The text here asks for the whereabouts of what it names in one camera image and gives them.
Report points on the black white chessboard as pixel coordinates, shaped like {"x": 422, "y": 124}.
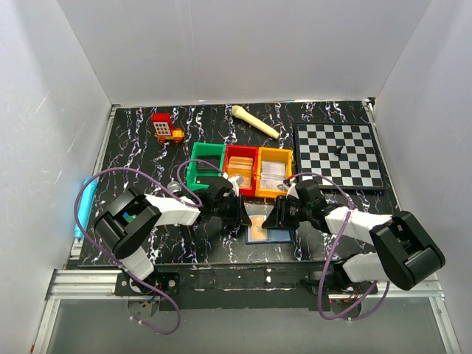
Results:
{"x": 359, "y": 167}

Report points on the cream wooden pestle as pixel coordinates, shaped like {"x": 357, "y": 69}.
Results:
{"x": 240, "y": 113}

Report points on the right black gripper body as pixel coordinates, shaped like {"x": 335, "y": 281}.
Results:
{"x": 304, "y": 210}

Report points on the black handheld microphone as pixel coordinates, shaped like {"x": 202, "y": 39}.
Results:
{"x": 174, "y": 187}

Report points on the orange plastic bin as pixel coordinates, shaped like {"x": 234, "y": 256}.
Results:
{"x": 274, "y": 161}

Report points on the brown orange card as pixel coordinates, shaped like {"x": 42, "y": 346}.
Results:
{"x": 256, "y": 232}

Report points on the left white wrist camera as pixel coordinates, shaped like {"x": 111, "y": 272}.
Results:
{"x": 235, "y": 181}

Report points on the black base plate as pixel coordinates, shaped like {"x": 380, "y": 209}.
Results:
{"x": 196, "y": 286}

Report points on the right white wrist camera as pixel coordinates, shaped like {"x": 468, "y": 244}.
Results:
{"x": 289, "y": 186}

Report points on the navy blue card holder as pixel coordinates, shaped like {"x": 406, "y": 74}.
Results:
{"x": 274, "y": 236}

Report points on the green plastic bin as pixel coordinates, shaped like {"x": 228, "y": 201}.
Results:
{"x": 210, "y": 158}

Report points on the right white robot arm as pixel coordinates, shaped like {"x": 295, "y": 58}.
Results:
{"x": 405, "y": 253}

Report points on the red plastic bin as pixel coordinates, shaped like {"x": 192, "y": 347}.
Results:
{"x": 242, "y": 161}

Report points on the black chess piece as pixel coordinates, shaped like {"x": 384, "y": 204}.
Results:
{"x": 338, "y": 151}

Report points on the white gold VIP card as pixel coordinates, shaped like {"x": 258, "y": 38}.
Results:
{"x": 270, "y": 181}

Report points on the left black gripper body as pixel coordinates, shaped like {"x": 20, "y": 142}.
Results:
{"x": 228, "y": 211}

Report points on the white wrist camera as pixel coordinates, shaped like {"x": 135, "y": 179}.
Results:
{"x": 235, "y": 181}
{"x": 289, "y": 186}

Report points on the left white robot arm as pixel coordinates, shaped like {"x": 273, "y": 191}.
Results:
{"x": 125, "y": 239}

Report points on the green yellow toy block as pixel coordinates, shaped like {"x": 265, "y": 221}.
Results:
{"x": 128, "y": 218}

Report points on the red toy block truck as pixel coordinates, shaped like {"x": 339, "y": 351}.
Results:
{"x": 164, "y": 129}

